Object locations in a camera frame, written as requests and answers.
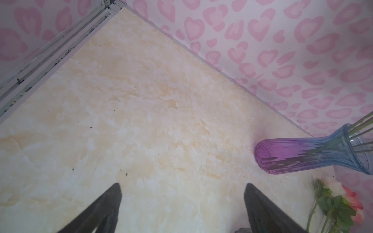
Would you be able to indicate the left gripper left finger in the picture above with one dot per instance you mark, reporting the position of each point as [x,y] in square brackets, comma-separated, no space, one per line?
[101,216]

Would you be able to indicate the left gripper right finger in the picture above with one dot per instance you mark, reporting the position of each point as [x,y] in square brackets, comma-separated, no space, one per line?
[265,216]

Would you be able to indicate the purple blue glass vase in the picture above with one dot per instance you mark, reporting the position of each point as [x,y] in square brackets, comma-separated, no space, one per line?
[343,148]

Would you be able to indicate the pink rose spray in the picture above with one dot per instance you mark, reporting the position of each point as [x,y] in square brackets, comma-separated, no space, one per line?
[361,127]

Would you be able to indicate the red glass vase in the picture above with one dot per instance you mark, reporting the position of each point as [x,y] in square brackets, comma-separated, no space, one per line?
[244,230]

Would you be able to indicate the pile of pink flowers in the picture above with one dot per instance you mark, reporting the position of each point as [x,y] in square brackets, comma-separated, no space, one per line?
[340,205]

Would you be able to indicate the left corner aluminium post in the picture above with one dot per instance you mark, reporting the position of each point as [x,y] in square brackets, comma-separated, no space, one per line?
[37,37]

